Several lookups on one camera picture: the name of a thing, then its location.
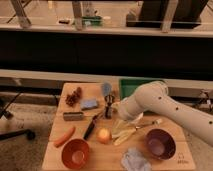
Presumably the blue sponge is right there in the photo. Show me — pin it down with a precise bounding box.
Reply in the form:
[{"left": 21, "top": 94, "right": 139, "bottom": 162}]
[{"left": 80, "top": 99, "right": 98, "bottom": 110}]

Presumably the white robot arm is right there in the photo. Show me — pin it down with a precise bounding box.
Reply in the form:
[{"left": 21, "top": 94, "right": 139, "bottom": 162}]
[{"left": 118, "top": 81, "right": 213, "bottom": 146}]

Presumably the white plastic cup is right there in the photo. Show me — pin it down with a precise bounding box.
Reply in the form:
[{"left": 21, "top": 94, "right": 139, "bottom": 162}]
[{"left": 132, "top": 113, "right": 143, "bottom": 123}]

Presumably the blue brush head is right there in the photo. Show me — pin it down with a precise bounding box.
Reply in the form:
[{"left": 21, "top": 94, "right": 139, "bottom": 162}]
[{"left": 101, "top": 83, "right": 112, "bottom": 96}]

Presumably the green plastic tray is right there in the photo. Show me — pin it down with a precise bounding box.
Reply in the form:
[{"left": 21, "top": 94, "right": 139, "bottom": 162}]
[{"left": 119, "top": 78, "right": 165, "bottom": 99}]

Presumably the dark grape bunch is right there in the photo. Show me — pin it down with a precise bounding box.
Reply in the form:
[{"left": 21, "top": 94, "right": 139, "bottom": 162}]
[{"left": 65, "top": 87, "right": 82, "bottom": 107}]

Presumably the grey eraser block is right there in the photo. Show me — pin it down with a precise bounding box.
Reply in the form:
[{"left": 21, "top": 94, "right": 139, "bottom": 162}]
[{"left": 63, "top": 112, "right": 84, "bottom": 121}]

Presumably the orange carrot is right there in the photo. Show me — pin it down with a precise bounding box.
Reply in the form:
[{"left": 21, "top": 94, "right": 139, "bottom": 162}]
[{"left": 53, "top": 127, "right": 75, "bottom": 148}]

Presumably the green box in background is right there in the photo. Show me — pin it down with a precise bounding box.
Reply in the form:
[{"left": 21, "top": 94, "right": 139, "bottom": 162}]
[{"left": 83, "top": 16, "right": 102, "bottom": 26}]

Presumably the red bowl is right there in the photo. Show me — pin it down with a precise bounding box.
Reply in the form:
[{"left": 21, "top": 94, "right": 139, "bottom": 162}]
[{"left": 61, "top": 139, "right": 90, "bottom": 169}]

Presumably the blue grey cloth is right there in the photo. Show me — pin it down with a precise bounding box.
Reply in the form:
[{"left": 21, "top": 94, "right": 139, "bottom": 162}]
[{"left": 121, "top": 147, "right": 152, "bottom": 171}]

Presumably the purple bowl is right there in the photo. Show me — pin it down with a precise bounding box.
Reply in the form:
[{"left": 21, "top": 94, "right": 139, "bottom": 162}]
[{"left": 146, "top": 129, "right": 176, "bottom": 160}]

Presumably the black office chair base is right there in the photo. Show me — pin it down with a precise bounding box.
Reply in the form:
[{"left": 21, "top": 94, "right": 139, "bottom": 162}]
[{"left": 0, "top": 93, "right": 36, "bottom": 141}]

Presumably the black handled knife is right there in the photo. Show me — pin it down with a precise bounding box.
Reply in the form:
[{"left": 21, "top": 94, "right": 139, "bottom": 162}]
[{"left": 83, "top": 114, "right": 102, "bottom": 140}]

